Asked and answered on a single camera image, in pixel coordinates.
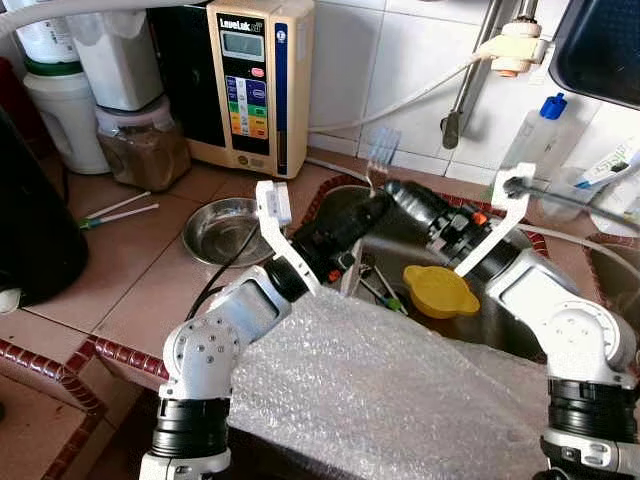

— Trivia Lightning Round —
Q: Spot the yellow plastic bowl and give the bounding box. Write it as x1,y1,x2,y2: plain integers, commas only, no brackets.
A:
403,263,481,321

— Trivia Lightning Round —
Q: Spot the grey spray hose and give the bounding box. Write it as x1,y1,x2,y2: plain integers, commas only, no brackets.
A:
520,215,640,281

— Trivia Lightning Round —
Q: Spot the clear jar brown powder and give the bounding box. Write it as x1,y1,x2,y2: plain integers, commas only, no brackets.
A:
95,95,193,193

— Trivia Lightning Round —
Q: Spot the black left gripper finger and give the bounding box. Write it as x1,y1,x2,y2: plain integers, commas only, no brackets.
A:
352,200,396,251
340,190,396,229

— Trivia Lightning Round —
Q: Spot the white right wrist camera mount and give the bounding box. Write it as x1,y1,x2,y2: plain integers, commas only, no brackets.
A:
453,163,538,281

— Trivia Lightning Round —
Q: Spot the stainless steel bowl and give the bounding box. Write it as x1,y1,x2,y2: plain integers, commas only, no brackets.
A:
182,197,264,269

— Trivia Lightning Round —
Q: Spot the white stick green tip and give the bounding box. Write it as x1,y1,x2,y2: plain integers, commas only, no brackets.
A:
80,203,161,231
85,190,153,221

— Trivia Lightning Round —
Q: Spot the white green tube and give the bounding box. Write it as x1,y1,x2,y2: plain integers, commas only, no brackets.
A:
575,140,640,191

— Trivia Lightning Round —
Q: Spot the black round appliance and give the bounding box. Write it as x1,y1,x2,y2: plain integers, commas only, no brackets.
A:
0,105,89,311

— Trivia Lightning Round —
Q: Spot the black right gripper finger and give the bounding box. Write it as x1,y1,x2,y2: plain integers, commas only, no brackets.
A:
390,197,433,236
385,180,441,216

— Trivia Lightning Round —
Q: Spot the beige faucet diverter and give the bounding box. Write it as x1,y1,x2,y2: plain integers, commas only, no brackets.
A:
488,18,548,79

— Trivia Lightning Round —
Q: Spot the stainless steel sink basin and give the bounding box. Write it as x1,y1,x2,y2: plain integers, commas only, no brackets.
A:
318,183,606,363
585,235,640,336

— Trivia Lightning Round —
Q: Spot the clear bubble wrap sheet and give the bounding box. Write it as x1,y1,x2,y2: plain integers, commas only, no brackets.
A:
228,288,561,480

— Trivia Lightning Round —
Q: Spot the white flexible hose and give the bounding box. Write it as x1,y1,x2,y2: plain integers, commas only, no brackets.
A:
308,40,501,136

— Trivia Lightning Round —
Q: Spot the white jar green ring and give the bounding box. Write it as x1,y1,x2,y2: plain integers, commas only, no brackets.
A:
5,0,111,176

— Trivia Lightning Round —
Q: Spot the white thin drain hose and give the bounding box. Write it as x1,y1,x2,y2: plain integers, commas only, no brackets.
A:
303,155,373,188

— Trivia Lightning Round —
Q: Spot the chrome wall faucet pipe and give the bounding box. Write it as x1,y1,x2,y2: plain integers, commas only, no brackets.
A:
440,0,509,151

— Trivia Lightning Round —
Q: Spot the dark red container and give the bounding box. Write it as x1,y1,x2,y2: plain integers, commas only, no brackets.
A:
0,55,29,151

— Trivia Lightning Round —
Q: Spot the black tray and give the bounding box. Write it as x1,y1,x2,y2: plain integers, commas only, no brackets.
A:
548,0,640,111

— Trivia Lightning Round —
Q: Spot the clear plastic cup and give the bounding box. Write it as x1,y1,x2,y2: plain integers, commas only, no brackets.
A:
558,165,611,219

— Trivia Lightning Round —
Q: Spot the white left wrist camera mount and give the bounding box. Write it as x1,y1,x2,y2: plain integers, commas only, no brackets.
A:
255,180,323,298

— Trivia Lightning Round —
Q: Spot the white plastic container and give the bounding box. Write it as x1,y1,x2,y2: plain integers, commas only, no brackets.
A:
68,8,163,113

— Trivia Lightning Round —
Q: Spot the clear bottle blue cap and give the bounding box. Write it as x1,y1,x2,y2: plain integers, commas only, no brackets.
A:
497,92,571,196

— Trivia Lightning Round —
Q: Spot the clear plastic fork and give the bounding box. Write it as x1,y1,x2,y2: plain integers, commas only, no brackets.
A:
365,125,403,191

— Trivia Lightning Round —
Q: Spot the green handled utensil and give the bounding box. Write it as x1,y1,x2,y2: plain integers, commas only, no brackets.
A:
372,265,409,313

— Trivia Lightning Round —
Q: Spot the beige water ionizer machine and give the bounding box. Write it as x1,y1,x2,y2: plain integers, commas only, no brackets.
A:
148,0,317,179

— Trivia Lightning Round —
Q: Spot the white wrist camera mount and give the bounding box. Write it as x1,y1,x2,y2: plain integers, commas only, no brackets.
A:
255,180,323,298
453,163,538,281

